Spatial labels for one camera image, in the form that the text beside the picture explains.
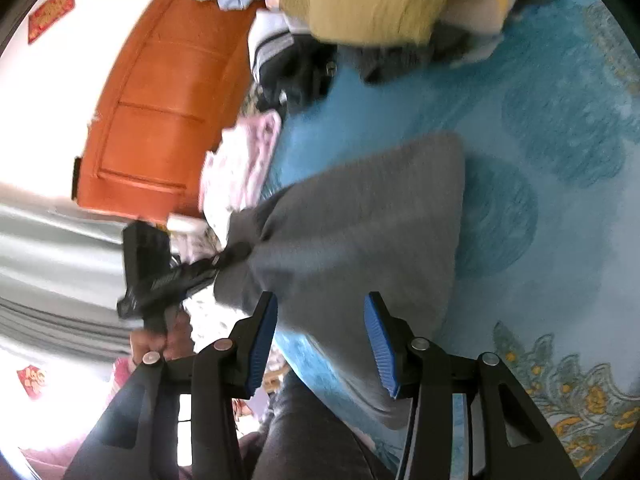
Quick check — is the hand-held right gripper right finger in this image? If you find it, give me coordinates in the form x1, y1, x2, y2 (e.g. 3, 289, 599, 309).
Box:
363, 291, 583, 480

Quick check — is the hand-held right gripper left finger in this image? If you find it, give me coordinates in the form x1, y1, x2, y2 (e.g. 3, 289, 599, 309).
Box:
62, 290, 279, 480

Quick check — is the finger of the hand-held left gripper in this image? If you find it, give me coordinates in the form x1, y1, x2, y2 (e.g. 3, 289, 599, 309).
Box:
215, 241, 253, 273

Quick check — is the grey fleece garment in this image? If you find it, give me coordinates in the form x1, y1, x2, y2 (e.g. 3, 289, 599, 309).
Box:
214, 132, 467, 431

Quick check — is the person's left hand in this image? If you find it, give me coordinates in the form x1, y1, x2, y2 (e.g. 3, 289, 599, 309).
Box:
129, 305, 197, 367

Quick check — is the white cloth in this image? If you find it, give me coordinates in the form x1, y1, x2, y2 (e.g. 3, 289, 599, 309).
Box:
167, 214, 207, 235

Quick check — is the pink floral folded garment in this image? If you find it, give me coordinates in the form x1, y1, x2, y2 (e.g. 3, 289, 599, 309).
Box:
199, 110, 283, 233

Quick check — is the grey curtain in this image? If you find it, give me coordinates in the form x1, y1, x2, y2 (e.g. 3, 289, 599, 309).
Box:
0, 200, 143, 361

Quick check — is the person's grey trouser leg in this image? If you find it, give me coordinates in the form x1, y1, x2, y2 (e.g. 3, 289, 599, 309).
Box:
235, 370, 396, 480

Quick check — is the orange wooden headboard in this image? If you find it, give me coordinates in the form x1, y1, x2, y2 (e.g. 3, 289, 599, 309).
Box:
70, 0, 266, 223

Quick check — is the teal floral bedspread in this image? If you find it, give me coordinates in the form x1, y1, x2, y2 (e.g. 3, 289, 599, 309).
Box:
235, 0, 640, 480

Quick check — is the magenta cloth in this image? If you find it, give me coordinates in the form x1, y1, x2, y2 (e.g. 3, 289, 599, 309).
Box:
20, 357, 133, 480

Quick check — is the dark grey cloth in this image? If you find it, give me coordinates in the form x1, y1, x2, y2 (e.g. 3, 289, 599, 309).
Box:
357, 22, 481, 86

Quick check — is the mustard yellow knitted sweater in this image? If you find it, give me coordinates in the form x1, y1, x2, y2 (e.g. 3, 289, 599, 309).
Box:
277, 0, 506, 46

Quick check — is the beige garment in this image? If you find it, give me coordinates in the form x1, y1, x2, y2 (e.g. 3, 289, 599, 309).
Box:
432, 0, 558, 63

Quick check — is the small red wall decoration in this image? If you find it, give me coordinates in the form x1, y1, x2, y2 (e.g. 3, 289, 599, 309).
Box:
16, 366, 48, 401

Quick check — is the red rectangular wall decoration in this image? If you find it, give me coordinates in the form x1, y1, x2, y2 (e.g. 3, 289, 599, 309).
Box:
27, 0, 76, 45

